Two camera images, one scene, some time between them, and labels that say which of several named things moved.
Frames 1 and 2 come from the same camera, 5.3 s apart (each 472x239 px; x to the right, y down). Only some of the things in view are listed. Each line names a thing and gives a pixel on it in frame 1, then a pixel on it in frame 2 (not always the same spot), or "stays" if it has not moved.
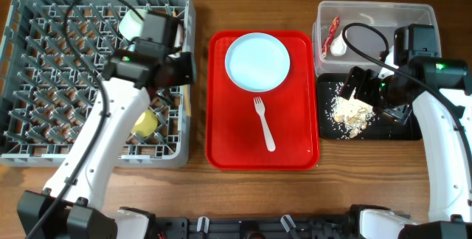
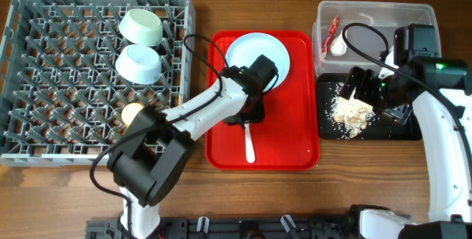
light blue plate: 257,62 stays
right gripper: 368,78 stays
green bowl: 131,23 stays
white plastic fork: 260,109 to 251,155
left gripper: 186,60 to 257,116
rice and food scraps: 349,117 stays
